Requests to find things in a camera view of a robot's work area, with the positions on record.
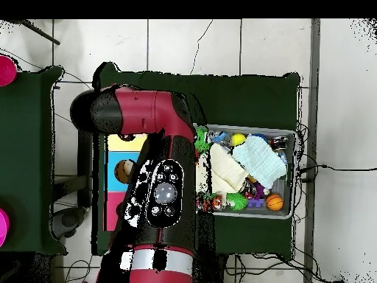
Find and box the dark green tablecloth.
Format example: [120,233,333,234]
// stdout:
[91,61,301,261]

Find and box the grey rounded floor object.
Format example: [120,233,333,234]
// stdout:
[50,206,87,240]

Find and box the tiger striped toy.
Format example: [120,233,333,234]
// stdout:
[200,194,225,213]

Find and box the silver mesh bin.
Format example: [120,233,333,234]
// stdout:
[194,123,297,221]

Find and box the yellow ball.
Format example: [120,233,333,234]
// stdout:
[230,133,247,147]

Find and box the cream knitted cloth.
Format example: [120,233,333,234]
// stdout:
[195,142,250,195]

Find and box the mint knitted cloth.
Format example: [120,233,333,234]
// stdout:
[231,134,288,189]

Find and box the dark green side table cloth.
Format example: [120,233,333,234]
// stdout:
[0,66,68,255]

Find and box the dark pink round object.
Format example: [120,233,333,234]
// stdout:
[0,55,18,87]

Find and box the black rod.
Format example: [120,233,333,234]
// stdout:
[17,19,62,46]

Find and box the black floor cable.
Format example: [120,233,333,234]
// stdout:
[297,164,377,173]

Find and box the green spiky ball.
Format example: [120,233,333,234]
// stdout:
[225,192,250,212]
[194,127,211,154]

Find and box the pink ball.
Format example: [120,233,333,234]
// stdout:
[0,208,10,248]

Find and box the wooden box with three holes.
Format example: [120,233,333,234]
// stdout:
[103,133,149,233]

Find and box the small orange basketball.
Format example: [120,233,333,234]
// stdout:
[265,193,284,212]

